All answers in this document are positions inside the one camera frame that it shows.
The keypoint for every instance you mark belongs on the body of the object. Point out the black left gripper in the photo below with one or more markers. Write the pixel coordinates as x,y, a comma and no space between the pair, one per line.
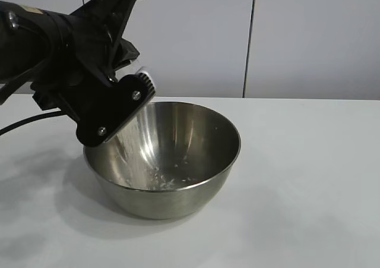
101,27

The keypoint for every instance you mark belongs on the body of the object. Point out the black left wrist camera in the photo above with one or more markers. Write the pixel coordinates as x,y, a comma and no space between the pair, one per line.
50,98

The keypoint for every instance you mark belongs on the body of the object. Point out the stainless steel mixing bowl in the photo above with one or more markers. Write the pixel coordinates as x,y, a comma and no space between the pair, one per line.
178,202

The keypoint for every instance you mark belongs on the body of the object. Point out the translucent plastic measuring cup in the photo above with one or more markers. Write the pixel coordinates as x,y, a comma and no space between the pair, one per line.
142,70

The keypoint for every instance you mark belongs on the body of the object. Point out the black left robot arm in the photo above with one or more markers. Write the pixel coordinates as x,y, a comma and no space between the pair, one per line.
29,42

